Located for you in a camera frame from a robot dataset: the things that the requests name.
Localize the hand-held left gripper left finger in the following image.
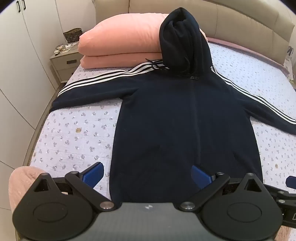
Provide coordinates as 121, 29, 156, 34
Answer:
28, 162, 115, 211

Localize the beige nightstand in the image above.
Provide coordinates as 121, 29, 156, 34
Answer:
49, 49, 82, 84

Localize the pink folded quilt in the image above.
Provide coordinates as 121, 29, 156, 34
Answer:
78, 13, 207, 70

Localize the cream wardrobe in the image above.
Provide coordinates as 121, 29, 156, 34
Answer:
0, 0, 97, 172

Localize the floral quilted bed sheet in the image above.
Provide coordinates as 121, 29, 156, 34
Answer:
30, 38, 296, 209

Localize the tangle of cables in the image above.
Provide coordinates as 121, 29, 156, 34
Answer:
54, 43, 79, 56

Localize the grey bed frame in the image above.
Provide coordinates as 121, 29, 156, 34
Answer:
23, 82, 66, 168

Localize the pink fluffy cloth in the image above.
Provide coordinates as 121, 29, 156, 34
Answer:
9, 166, 70, 233

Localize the beige leather headboard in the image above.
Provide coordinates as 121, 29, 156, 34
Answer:
95, 0, 295, 66

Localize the white printed bag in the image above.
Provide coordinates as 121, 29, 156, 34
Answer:
285, 45, 296, 78

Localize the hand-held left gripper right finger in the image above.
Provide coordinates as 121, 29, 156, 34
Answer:
180, 164, 266, 212

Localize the navy striped hoodie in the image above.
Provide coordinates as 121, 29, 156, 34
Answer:
49, 7, 296, 204

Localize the brown patterned bag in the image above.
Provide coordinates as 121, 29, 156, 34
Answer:
63, 28, 83, 43

